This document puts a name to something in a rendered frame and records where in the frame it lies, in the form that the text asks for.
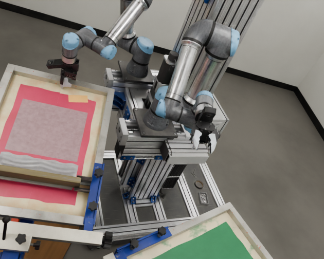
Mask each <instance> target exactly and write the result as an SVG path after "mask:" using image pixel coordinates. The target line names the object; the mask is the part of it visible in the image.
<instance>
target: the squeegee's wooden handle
mask: <svg viewBox="0 0 324 259"><path fill-rule="evenodd" d="M0 176H5V177H11V178H18V179H24V180H31V181H38V182H44V183H50V184H57V185H62V186H68V187H73V188H75V187H80V183H81V178H80V177H74V176H67V175H61V174H55V173H49V172H42V171H36V170H30V169H24V168H18V167H13V166H7V165H1V164H0Z"/></svg>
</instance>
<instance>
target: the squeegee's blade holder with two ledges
mask: <svg viewBox="0 0 324 259"><path fill-rule="evenodd" d="M0 179H1V180H8V181H15V182H21V183H28V184H35V185H39V186H46V187H52V188H59V189H66V190H72V187H68V186H62V185H57V184H50V183H44V182H38V181H31V180H24V179H18V178H11V177H5V176H0Z"/></svg>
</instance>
